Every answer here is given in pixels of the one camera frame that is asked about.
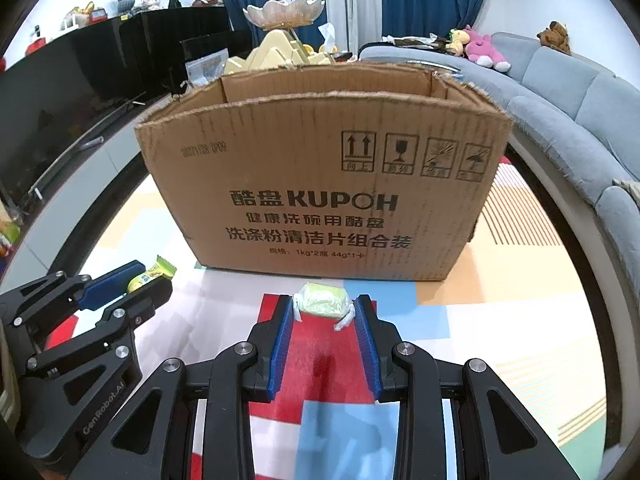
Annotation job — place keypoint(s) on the grey sofa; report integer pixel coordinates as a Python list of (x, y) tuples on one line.
[(550, 90)]

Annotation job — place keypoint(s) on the grey rabbit plush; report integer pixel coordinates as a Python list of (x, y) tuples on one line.
[(122, 2)]

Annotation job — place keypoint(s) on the small red box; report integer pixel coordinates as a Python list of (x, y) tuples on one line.
[(97, 14)]

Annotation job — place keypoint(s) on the white sheer curtain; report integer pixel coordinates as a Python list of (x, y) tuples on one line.
[(355, 0)]

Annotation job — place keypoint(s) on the colourful patchwork tablecloth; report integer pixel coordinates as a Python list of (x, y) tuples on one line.
[(475, 320)]

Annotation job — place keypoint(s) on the grey television stand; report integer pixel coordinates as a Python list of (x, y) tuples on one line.
[(85, 185)]

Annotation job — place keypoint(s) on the small yellow-green snack packet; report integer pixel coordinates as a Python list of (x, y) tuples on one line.
[(150, 271)]

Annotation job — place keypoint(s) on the gold ornament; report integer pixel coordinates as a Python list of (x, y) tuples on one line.
[(82, 12)]

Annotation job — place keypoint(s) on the light green candy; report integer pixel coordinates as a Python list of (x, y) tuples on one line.
[(322, 301)]

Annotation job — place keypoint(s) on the lotus-shaped dish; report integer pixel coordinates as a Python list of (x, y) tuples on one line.
[(285, 12)]

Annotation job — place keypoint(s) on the pink doll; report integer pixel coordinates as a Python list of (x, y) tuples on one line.
[(150, 4)]

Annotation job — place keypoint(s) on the black glossy cabinet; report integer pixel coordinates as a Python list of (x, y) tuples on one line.
[(160, 45)]

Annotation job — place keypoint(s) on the pink plush toy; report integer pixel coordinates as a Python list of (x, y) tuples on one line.
[(482, 47)]

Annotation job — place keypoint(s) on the clear plastic bag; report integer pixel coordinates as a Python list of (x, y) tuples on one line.
[(207, 70)]

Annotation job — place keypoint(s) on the beige jacket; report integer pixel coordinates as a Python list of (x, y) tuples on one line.
[(627, 186)]

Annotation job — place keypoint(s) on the grey remote control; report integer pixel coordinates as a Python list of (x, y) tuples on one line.
[(92, 141)]

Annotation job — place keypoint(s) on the yellow plush toy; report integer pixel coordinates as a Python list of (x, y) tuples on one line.
[(456, 40)]

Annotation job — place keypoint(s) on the dark and white clutter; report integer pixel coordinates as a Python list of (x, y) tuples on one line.
[(410, 41)]

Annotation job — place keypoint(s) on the brown cardboard box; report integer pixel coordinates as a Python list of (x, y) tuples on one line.
[(300, 170)]

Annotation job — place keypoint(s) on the white device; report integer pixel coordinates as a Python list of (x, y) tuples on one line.
[(35, 32)]

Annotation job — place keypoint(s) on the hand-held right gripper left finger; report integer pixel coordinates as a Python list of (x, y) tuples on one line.
[(281, 345)]

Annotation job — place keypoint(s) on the gold tiered stand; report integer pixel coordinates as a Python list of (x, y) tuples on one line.
[(277, 52)]

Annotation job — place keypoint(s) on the white tissue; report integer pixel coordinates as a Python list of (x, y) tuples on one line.
[(327, 32)]

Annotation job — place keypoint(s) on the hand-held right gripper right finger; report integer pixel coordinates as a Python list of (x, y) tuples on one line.
[(367, 355)]

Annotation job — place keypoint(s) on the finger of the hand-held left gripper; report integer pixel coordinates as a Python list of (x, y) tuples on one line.
[(145, 306), (107, 285)]

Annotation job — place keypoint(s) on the brown plush toy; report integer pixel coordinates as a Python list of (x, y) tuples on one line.
[(556, 35)]

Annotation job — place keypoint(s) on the black TV cabinet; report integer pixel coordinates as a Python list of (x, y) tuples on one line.
[(60, 110)]

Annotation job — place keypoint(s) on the green snack bag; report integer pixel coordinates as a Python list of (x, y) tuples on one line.
[(10, 232)]

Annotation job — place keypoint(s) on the yellow plastic object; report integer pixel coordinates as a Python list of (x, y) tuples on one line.
[(320, 50)]

